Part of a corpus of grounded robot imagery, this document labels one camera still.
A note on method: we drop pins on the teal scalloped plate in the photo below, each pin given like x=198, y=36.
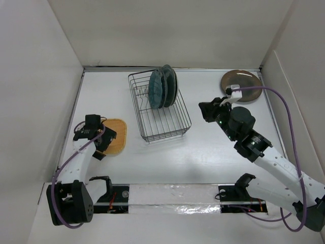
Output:
x=155, y=89

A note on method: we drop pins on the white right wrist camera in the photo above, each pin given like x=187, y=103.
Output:
x=234, y=94

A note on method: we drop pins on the grey-blue round plate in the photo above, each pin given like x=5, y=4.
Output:
x=171, y=85

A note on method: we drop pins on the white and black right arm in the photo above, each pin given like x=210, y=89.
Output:
x=301, y=195

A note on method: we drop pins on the woven bamboo plate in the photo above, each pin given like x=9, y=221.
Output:
x=117, y=144

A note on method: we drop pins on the brown speckled plate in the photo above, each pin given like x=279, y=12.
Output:
x=243, y=79

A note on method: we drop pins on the grey wire dish rack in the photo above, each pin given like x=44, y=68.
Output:
x=157, y=124

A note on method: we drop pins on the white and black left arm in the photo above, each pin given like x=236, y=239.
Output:
x=72, y=194

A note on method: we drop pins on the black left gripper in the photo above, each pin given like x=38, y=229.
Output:
x=108, y=136

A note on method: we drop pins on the silver mounting rail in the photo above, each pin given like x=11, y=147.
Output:
x=173, y=199

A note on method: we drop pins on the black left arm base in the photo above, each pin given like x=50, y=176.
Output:
x=108, y=198

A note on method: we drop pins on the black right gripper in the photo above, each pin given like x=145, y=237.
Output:
x=209, y=109

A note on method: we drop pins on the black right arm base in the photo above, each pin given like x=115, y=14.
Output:
x=235, y=198

